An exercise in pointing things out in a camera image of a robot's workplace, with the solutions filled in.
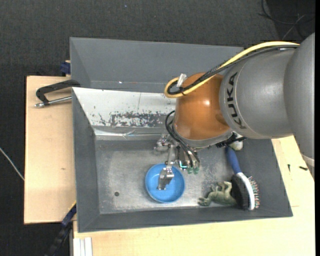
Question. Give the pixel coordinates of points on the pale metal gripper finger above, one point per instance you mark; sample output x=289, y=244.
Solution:
x=161, y=182
x=169, y=173

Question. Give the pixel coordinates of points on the blue round bowl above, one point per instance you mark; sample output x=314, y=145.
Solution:
x=175, y=190

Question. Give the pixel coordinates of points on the grey metal bin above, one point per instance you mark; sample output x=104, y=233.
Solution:
x=130, y=175

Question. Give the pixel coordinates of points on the green toy dinosaur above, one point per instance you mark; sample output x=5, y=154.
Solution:
x=221, y=196

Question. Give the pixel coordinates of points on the pale flat board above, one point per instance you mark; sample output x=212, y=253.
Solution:
x=47, y=150

